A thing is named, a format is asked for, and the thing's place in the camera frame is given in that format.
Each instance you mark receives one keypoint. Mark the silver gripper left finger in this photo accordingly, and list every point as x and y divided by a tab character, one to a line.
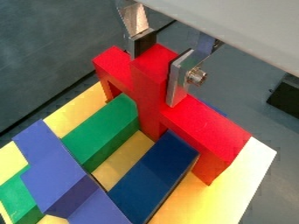
140	36

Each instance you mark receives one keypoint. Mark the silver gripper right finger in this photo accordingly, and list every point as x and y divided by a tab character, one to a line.
185	71

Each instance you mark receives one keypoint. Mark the red cross-shaped block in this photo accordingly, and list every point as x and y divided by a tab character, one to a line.
140	78

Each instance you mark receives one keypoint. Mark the black block holder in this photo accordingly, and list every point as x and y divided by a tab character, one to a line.
284	96

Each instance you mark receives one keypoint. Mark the green long bar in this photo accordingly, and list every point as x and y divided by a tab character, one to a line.
90	143

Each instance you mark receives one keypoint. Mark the dark blue long bar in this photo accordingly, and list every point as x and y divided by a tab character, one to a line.
188	144

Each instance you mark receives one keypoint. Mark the purple cross-shaped block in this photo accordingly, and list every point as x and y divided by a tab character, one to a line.
62	189

